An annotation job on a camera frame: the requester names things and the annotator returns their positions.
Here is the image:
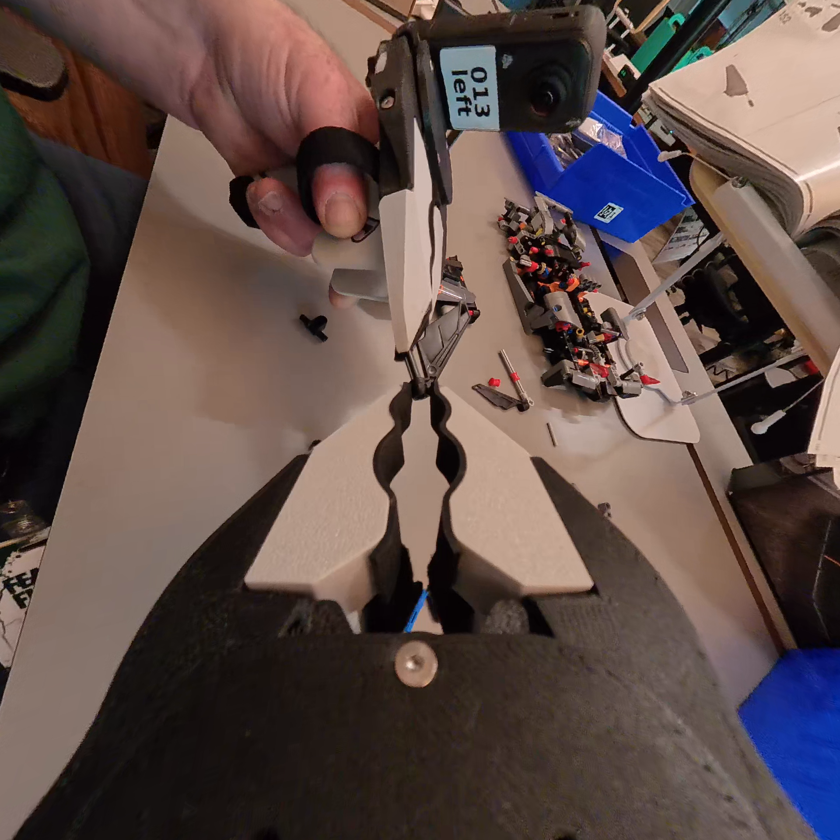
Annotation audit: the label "beige support beam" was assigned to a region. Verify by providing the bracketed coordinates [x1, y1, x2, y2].
[689, 161, 829, 375]

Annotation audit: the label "black lego wing panel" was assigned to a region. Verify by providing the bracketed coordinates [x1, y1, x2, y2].
[407, 303, 475, 399]

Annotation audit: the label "printed lanyard badge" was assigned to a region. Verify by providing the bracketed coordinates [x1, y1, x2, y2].
[0, 502, 50, 670]

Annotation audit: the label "grey orange-striped lego panel assembly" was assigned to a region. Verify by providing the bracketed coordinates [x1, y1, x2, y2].
[430, 257, 481, 329]

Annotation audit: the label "white rounded board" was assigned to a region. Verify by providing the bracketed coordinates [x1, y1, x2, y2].
[591, 292, 702, 444]

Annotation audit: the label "white paper stack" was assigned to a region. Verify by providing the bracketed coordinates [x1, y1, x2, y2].
[646, 0, 840, 240]

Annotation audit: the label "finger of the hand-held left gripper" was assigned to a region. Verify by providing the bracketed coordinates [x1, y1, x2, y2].
[379, 123, 441, 358]
[433, 203, 450, 291]

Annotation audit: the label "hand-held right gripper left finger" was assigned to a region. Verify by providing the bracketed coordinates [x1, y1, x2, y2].
[245, 384, 424, 634]

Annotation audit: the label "blue bin with square tag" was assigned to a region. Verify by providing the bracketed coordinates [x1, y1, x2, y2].
[505, 108, 695, 245]

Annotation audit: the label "person's green shirt torso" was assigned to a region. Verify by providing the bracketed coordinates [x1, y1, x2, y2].
[0, 88, 89, 408]

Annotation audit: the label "black chair armrest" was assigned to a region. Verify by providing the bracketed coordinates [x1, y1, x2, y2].
[0, 13, 70, 99]

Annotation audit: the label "blue plastic bin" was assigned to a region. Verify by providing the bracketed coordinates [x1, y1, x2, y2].
[738, 648, 840, 840]

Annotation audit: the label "person's left hand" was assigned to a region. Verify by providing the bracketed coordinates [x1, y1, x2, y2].
[131, 0, 382, 309]

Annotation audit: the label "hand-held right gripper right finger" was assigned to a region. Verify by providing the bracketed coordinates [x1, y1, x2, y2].
[428, 384, 595, 634]

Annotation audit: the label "grey axle black panel assembly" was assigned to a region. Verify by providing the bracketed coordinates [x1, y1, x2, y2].
[472, 349, 534, 413]

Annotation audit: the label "white stand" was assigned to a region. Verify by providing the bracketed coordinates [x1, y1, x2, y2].
[613, 233, 726, 342]

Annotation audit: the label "clear plastic bags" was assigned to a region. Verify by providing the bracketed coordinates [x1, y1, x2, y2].
[550, 118, 627, 158]

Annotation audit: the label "person's left forearm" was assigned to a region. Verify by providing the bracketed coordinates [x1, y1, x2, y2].
[39, 0, 204, 132]

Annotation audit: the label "large lego car model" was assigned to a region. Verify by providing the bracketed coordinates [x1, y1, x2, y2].
[497, 195, 660, 403]

